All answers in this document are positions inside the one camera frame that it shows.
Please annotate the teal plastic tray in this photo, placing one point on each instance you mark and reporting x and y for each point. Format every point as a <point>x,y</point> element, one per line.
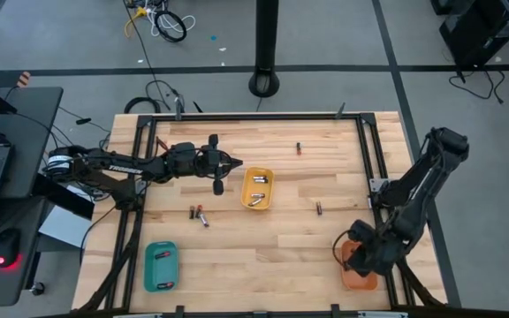
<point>161,269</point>

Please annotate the black desk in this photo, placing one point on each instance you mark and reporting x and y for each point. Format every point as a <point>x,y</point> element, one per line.
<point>38,128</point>

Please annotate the black red battery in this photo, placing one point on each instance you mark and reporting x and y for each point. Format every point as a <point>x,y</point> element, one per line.
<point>198,210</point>
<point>162,255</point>
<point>165,285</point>
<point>192,212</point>

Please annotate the white box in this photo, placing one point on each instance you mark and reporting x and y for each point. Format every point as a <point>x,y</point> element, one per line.
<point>66,227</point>

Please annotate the black camera stand pole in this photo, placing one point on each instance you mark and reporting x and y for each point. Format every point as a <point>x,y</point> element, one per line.
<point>267,44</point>

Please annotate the black desk caster wheel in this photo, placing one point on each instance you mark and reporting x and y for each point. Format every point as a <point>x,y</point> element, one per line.
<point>38,288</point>

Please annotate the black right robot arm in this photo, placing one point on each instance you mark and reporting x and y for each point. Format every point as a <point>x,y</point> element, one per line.
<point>418,185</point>

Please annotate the white light bar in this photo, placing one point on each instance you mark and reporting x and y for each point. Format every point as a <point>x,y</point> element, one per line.
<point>382,314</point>
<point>137,315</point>

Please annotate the yellow plastic tray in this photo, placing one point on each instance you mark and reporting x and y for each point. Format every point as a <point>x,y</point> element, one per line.
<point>267,189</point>

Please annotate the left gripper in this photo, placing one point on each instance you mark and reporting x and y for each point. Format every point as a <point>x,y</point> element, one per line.
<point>212,161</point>

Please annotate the grey metal bracket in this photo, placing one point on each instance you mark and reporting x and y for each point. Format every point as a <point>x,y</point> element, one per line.
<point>340,110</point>
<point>178,108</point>

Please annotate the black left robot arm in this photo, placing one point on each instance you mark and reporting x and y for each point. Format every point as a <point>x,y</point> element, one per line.
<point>124,167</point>

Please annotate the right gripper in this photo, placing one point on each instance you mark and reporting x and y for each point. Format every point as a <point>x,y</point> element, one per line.
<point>371,258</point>

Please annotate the black equipment rack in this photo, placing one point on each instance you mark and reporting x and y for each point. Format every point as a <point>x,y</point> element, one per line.
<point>484,31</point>

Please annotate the orange plastic tray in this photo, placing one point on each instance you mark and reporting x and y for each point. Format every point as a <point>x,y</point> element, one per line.
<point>360,282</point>

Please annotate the orange striped object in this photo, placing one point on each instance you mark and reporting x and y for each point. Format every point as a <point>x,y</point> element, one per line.
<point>24,78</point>

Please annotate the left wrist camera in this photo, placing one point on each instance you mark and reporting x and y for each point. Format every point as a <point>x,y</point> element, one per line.
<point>218,187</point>

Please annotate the black computer mouse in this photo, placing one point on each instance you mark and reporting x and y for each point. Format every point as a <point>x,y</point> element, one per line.
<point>6,245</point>

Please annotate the black aluminium table frame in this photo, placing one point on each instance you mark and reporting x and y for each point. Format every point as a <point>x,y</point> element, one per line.
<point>259,117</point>

